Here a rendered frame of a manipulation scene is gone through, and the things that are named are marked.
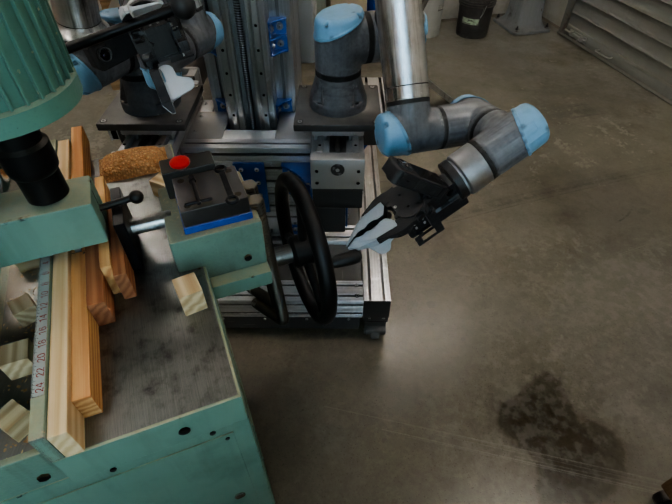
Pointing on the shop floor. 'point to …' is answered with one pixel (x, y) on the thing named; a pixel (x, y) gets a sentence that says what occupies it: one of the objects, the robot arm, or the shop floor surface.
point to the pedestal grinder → (523, 17)
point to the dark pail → (474, 18)
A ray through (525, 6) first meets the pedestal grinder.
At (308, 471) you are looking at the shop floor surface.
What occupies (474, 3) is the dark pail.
